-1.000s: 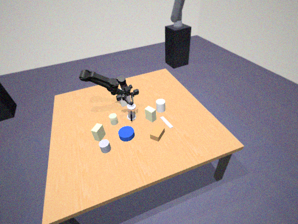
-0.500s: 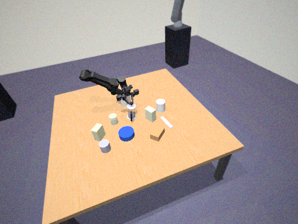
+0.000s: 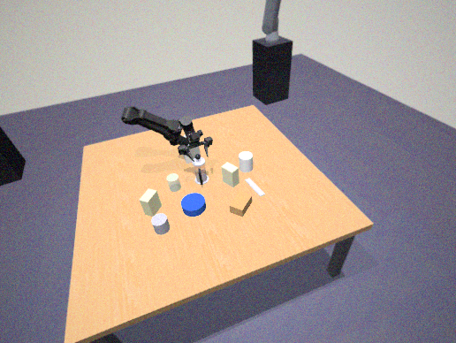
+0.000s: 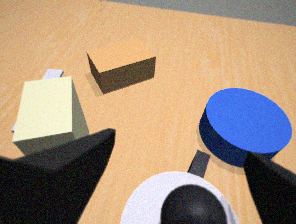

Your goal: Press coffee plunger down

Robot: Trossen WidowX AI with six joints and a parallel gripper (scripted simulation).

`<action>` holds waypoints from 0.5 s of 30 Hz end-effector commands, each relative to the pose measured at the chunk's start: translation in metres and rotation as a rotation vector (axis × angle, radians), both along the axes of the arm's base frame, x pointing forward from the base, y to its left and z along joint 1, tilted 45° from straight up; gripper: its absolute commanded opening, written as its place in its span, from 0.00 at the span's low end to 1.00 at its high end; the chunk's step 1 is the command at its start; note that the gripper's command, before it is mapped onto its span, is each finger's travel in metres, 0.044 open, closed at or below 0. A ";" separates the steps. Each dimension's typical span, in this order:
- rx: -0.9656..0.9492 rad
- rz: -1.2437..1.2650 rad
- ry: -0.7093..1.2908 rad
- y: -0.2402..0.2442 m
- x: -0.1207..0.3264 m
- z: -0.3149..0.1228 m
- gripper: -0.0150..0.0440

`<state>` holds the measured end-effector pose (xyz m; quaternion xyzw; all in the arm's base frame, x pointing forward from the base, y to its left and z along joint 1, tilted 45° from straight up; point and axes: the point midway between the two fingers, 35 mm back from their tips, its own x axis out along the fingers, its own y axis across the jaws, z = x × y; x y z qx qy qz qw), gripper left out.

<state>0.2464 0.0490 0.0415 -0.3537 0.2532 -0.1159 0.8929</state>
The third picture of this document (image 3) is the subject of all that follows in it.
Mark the white flat bar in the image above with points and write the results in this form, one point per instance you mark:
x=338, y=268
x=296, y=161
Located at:
x=255, y=187

